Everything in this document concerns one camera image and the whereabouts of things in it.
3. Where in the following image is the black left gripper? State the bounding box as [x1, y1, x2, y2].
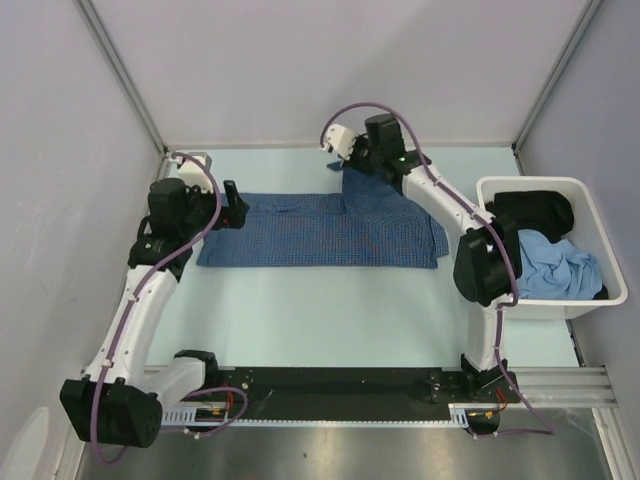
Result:
[179, 180, 247, 239]

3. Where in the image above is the blue plaid long sleeve shirt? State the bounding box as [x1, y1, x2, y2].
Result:
[196, 163, 449, 269]

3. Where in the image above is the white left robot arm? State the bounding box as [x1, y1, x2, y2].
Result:
[60, 178, 249, 448]

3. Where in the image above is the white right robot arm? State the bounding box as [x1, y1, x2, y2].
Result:
[325, 114, 522, 401]

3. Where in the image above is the black garment in bin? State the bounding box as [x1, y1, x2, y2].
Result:
[486, 190, 575, 243]

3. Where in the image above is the light blue garment in bin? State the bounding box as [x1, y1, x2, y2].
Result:
[517, 230, 604, 301]

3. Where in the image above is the white plastic bin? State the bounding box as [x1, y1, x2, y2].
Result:
[476, 176, 628, 319]

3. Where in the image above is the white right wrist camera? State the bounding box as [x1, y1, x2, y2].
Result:
[320, 123, 358, 161]

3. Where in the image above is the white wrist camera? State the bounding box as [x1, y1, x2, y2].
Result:
[320, 123, 358, 161]
[170, 152, 213, 194]

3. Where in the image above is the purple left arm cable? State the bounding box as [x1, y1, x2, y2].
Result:
[89, 153, 249, 465]

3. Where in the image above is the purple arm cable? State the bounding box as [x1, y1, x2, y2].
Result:
[89, 153, 249, 465]
[319, 102, 554, 441]

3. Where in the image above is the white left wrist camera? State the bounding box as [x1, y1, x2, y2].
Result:
[170, 152, 213, 194]

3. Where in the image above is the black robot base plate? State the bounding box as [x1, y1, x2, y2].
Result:
[218, 367, 519, 424]

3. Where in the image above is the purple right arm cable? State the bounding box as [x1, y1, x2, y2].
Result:
[319, 102, 554, 441]

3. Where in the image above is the white slotted cable duct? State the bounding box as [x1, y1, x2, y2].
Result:
[162, 405, 199, 426]

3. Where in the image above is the left aluminium corner post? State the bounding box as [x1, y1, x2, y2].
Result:
[73, 0, 167, 158]

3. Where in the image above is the aluminium corner post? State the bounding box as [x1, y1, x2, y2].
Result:
[511, 0, 606, 156]
[73, 0, 167, 158]

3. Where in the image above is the right aluminium corner post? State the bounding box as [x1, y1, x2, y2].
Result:
[511, 0, 606, 156]

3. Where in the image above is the aluminium front rail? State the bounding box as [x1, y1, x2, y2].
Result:
[69, 364, 619, 407]

